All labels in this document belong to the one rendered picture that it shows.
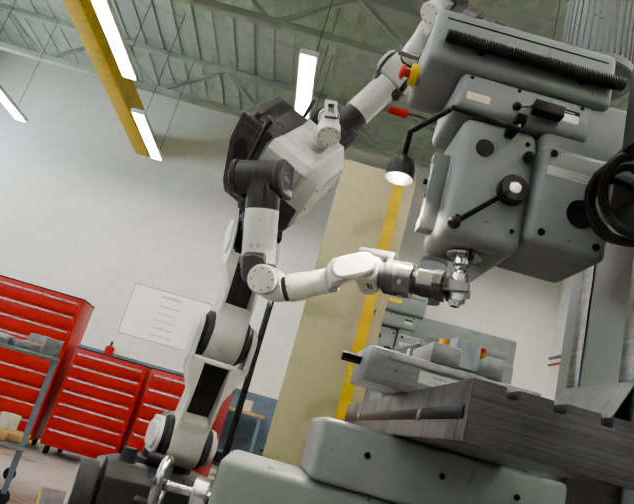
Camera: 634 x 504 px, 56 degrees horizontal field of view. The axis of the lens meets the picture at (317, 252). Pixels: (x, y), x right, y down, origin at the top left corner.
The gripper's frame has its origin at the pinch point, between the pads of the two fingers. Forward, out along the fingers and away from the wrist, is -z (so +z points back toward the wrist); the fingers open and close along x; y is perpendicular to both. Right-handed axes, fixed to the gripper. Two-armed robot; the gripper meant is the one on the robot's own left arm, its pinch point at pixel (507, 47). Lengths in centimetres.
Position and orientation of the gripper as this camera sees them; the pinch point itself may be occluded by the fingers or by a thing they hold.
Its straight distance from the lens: 181.2
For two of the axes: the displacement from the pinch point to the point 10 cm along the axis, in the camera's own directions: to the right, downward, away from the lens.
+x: -2.0, -3.4, -9.2
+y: 7.0, -7.1, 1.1
